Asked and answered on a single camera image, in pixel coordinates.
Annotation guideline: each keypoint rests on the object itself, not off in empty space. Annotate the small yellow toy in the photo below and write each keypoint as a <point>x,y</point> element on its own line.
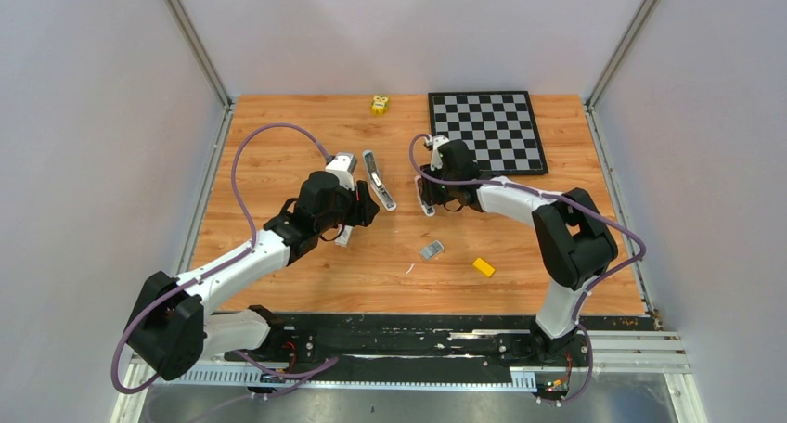
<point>379,104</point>

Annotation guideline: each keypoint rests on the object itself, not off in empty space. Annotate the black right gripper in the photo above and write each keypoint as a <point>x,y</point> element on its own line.
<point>431,195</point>

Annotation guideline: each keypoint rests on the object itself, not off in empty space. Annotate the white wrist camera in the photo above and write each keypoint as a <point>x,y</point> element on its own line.
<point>342,165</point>
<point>434,144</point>

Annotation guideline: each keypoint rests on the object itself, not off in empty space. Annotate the grey staples tray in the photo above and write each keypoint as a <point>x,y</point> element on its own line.
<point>431,250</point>

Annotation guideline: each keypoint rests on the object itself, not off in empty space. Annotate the white staples box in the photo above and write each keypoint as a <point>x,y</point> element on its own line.
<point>344,237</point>

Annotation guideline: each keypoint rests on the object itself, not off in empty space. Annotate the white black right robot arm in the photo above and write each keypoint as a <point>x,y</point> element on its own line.
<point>575,242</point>

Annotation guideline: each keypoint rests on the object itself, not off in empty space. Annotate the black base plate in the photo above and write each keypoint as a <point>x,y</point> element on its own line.
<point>510,339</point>

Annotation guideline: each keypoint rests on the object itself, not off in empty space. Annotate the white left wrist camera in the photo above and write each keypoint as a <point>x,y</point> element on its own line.
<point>342,165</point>

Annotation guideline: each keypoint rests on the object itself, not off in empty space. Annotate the yellow rectangular block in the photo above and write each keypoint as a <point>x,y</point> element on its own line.
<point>484,267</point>

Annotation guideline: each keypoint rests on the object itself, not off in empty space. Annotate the black grey chessboard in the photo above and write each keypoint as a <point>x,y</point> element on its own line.
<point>499,127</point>

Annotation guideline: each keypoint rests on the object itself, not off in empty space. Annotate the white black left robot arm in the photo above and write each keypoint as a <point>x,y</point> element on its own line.
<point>174,321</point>

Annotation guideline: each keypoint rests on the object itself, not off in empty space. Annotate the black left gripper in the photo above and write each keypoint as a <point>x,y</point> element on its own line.
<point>363,209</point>

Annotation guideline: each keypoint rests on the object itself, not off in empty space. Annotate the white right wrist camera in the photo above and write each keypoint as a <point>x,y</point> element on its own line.
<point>434,144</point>

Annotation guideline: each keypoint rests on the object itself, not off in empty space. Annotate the aluminium rail base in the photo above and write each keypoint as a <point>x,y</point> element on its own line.
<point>618,344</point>

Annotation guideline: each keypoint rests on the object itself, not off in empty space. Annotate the pink white small stapler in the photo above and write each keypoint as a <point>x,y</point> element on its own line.
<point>423,198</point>

